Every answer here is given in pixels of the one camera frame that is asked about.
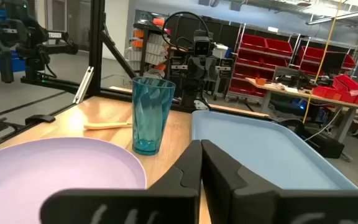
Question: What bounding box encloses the yellow hanging power cord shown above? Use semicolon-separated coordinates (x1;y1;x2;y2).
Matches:
302;0;344;124

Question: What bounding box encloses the black flight case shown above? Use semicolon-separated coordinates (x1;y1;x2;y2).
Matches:
213;57;235;98

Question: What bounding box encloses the white floor cable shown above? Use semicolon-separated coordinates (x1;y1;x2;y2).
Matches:
303;107;343;142

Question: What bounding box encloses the silver metal bracket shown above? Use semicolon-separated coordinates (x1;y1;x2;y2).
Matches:
72;65;95;105

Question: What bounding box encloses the rack with white orange bins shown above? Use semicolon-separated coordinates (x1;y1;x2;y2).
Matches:
124;17;172;79

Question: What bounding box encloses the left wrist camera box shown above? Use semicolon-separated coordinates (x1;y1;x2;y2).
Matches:
193;29;214;57

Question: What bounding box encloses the shelf rack with red bins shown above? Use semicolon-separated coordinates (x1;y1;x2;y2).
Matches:
290;36;358;82
227;23;295;103

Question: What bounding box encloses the black floor box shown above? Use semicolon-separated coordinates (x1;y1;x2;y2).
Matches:
279;118;346;160

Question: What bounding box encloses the blue plastic tray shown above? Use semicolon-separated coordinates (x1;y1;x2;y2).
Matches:
191;109;358;191

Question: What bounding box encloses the ceiling strip light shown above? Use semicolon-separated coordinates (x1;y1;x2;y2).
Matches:
305;7;358;26

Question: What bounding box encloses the teal translucent plastic cup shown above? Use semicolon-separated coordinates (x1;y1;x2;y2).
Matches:
131;76;177;157

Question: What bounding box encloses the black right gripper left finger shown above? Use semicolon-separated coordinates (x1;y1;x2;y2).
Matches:
40;139;203;224

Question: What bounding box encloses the wooden workbench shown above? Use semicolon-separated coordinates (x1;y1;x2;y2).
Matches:
246;77;358;144

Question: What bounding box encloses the black aluminium table frame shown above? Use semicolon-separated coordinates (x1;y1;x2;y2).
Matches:
0;0;273;154

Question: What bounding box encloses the black table clamp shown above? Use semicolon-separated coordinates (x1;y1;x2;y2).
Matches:
25;114;57;126

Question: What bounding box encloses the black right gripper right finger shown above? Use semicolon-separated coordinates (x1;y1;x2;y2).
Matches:
201;139;358;224

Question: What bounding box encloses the lilac round plate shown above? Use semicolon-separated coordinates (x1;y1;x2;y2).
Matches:
0;137;148;224

